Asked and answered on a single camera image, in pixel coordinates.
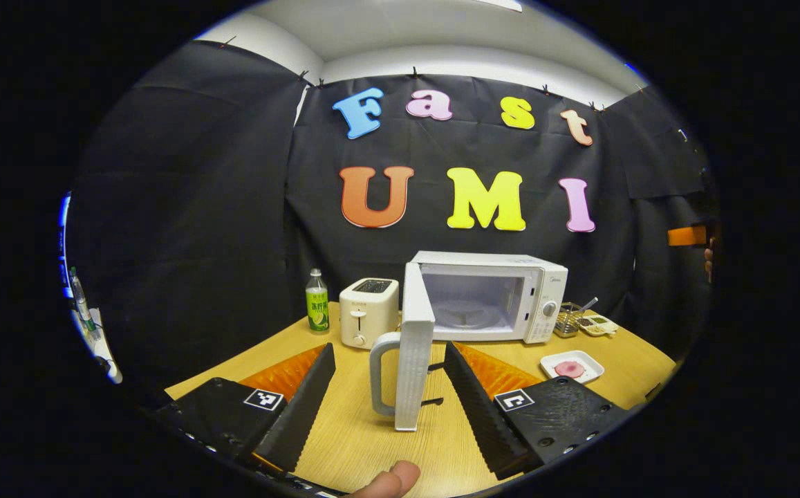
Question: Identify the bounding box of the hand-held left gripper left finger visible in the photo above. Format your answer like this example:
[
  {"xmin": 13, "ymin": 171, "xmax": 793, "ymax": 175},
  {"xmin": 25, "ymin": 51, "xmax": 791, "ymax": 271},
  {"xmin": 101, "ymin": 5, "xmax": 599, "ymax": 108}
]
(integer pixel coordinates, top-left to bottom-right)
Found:
[{"xmin": 154, "ymin": 342, "xmax": 337, "ymax": 474}]

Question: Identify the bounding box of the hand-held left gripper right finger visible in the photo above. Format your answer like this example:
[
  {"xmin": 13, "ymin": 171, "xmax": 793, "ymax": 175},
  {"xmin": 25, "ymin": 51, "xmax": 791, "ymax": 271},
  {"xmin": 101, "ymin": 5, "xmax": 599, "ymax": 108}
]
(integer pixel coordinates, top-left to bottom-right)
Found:
[{"xmin": 443, "ymin": 341, "xmax": 632, "ymax": 481}]

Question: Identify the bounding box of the white square plate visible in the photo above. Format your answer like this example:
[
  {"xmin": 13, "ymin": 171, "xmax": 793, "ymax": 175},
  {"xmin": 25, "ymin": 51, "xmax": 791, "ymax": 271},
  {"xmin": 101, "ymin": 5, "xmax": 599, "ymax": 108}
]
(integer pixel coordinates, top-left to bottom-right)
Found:
[{"xmin": 540, "ymin": 350, "xmax": 606, "ymax": 385}]

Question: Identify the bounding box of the white microwave oven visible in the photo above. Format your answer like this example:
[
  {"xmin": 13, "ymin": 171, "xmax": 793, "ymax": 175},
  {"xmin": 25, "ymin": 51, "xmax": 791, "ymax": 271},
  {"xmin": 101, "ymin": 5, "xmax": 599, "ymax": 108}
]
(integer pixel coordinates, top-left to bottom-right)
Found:
[{"xmin": 369, "ymin": 250, "xmax": 569, "ymax": 433}]

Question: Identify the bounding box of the glass microwave turntable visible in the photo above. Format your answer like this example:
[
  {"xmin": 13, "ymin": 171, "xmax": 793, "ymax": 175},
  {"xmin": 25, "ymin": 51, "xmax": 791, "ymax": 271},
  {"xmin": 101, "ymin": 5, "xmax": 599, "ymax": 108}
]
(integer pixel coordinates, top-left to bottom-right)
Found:
[{"xmin": 434, "ymin": 304, "xmax": 505, "ymax": 334}]

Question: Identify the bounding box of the green label drink bottle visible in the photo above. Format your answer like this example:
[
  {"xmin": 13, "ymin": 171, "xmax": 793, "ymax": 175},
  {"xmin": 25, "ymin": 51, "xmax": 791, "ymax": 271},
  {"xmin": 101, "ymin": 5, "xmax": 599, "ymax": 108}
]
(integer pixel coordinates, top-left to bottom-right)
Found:
[{"xmin": 306, "ymin": 268, "xmax": 331, "ymax": 334}]

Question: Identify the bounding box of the white toaster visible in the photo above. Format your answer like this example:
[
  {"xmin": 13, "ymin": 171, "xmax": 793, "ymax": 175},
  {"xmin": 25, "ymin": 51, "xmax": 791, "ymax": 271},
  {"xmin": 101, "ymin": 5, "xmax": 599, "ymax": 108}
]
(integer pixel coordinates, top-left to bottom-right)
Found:
[{"xmin": 339, "ymin": 277, "xmax": 400, "ymax": 349}]

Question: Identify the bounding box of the white divided condiment dish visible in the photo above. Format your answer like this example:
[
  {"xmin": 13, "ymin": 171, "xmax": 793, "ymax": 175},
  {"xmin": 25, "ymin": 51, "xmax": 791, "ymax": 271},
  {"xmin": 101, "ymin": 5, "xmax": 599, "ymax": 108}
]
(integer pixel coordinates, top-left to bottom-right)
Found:
[{"xmin": 577, "ymin": 313, "xmax": 619, "ymax": 338}]

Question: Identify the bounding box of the white cluttered shelf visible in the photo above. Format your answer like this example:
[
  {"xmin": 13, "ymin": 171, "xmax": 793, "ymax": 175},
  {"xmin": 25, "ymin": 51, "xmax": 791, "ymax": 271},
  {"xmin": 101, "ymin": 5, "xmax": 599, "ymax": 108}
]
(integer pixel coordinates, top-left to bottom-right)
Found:
[{"xmin": 59, "ymin": 192, "xmax": 125, "ymax": 385}]

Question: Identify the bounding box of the black backdrop cloth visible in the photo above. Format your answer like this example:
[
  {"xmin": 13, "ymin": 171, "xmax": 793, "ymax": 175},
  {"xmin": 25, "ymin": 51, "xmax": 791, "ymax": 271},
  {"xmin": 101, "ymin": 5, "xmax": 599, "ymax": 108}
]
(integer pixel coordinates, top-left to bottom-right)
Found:
[{"xmin": 64, "ymin": 38, "xmax": 718, "ymax": 402}]

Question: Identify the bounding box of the wire mesh basket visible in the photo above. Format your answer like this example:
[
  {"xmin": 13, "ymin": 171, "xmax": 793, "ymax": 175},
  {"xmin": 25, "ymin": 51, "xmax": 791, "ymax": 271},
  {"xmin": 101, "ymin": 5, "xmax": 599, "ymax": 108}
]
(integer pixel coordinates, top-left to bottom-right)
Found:
[{"xmin": 555, "ymin": 302, "xmax": 584, "ymax": 338}]

